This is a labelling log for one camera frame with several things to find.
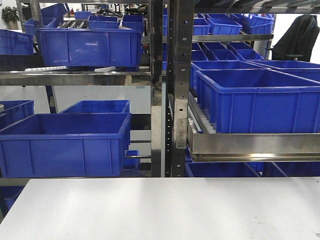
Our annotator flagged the large blue bin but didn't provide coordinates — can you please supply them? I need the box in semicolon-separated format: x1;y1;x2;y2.
0;112;132;178
35;28;142;68

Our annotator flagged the stainless steel rack upright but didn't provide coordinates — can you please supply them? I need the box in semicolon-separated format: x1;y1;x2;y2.
149;0;195;178

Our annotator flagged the blue bin far left edge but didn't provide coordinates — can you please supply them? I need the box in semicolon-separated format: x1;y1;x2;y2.
0;100;34;129

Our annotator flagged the blue bin behind right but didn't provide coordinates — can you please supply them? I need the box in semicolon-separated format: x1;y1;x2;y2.
189;60;262;90

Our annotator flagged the potted plant far left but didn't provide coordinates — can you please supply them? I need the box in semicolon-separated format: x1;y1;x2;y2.
1;6;19;30

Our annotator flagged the blue bin behind lower left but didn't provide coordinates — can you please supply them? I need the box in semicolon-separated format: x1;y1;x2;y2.
60;100;130;114

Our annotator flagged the large blue bin right shelf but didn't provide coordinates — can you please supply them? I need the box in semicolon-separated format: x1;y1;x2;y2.
195;68;320;134

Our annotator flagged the large blue bin lower left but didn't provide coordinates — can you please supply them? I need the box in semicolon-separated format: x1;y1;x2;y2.
0;112;132;178

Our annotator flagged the black office chair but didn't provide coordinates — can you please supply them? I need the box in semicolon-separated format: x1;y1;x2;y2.
271;14;320;62

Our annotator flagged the large blue bin upper left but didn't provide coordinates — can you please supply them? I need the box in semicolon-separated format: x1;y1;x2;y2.
35;28;142;68

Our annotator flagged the steel shelf front rail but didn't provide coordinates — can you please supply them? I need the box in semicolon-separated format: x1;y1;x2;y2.
187;130;320;162

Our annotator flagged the blue bin bottom right shelf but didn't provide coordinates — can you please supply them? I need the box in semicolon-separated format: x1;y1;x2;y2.
185;162;261;178

